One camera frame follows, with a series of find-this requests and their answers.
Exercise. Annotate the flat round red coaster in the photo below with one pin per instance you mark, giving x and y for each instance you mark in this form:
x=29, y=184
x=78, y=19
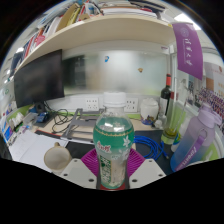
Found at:
x=113, y=189

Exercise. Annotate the dark wine bottle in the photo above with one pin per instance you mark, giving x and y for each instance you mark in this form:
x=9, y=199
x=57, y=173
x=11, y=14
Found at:
x=165, y=96

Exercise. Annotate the purple hanging banner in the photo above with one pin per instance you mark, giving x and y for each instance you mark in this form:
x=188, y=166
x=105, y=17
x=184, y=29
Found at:
x=190, y=50

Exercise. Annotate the grey metal laptop stand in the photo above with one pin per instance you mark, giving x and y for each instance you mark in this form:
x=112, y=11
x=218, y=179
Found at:
x=81, y=125

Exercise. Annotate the small blue box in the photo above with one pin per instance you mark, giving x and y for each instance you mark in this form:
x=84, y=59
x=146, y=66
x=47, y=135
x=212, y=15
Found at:
x=42, y=117

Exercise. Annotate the wall shelf with books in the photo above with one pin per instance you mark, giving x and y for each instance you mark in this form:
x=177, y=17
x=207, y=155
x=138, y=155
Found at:
x=100, y=31

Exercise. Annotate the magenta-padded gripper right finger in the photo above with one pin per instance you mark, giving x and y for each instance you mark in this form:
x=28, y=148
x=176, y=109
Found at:
x=136, y=163

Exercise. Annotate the group photo poster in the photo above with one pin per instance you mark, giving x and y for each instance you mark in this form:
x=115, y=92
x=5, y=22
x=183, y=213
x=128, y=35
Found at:
x=213, y=93

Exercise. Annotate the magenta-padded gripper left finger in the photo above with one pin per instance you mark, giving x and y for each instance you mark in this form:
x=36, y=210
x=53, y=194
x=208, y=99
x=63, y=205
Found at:
x=89, y=163

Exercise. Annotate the tall green-tinted glass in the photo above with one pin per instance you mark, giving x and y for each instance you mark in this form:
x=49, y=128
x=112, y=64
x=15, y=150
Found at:
x=171, y=128

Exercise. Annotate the black desk mat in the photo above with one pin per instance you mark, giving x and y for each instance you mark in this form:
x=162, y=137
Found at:
x=80, y=148

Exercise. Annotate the white paper sheet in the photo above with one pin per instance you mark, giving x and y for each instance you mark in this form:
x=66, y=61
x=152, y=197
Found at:
x=30, y=148

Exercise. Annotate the white lidded jar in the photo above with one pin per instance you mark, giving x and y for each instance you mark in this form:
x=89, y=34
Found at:
x=149, y=111

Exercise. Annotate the white wall power outlet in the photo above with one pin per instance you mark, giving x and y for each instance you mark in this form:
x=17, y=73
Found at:
x=92, y=104
x=132, y=104

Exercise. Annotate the large purple water jug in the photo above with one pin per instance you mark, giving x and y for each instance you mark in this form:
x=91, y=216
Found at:
x=195, y=143

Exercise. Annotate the black computer monitor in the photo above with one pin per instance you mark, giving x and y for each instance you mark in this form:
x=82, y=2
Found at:
x=38, y=78

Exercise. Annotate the green-labelled clear drink bottle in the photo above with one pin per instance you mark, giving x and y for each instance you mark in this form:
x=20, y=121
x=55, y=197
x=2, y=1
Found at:
x=113, y=140

